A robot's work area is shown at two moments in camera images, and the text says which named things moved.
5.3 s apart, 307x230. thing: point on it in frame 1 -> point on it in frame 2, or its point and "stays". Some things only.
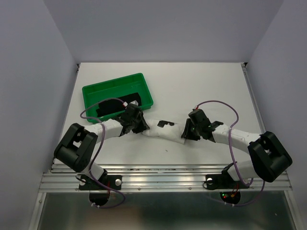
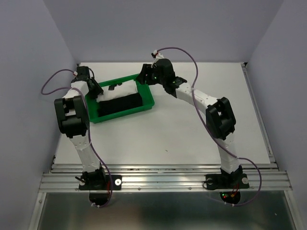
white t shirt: x=171 y=130 -> x=125 y=88
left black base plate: x=114 y=181 stays
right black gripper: x=186 y=133 -> x=146 y=70
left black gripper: x=143 y=126 -> x=99 y=90
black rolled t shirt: x=113 y=106 stays
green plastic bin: x=94 y=93 stays
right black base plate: x=223 y=181 stays
